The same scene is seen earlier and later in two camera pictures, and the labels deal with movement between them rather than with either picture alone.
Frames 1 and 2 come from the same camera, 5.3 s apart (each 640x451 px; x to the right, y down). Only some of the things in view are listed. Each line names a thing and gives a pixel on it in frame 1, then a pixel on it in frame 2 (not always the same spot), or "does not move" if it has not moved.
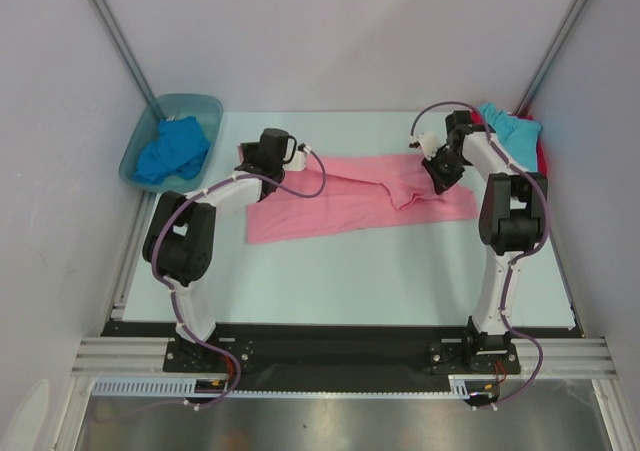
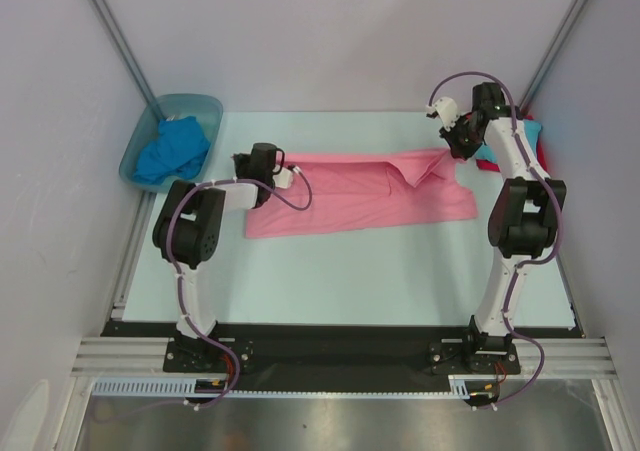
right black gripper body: x=443 y=167 -> x=458 y=141
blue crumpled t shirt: x=180 y=148 does not move
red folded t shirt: x=540 y=147 does not move
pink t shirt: x=329 y=195 does not move
